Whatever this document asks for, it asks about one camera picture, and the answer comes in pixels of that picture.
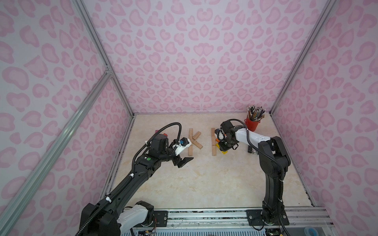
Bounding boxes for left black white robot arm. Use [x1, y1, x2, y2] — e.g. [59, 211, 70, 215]
[77, 134, 192, 236]

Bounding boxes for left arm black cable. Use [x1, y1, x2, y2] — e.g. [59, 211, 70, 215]
[75, 122, 183, 236]

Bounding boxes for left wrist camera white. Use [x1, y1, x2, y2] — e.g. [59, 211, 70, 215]
[173, 137, 190, 156]

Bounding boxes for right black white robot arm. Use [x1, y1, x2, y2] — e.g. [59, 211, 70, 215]
[213, 119, 291, 226]

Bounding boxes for long natural wood block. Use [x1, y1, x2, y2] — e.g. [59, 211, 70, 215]
[188, 146, 193, 157]

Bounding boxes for bundle of coloured pencils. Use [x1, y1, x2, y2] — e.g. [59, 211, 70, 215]
[247, 105, 265, 122]

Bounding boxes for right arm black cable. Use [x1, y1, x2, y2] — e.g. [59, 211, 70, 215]
[227, 118, 291, 236]

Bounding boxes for yellow block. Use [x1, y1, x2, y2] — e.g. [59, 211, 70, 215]
[216, 143, 227, 154]

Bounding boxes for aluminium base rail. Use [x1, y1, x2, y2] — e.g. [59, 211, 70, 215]
[79, 206, 334, 236]

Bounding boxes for red pencil cup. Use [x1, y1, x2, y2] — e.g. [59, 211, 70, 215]
[244, 118, 260, 132]

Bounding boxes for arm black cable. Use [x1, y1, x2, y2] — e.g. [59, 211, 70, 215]
[227, 118, 291, 236]
[75, 122, 183, 236]

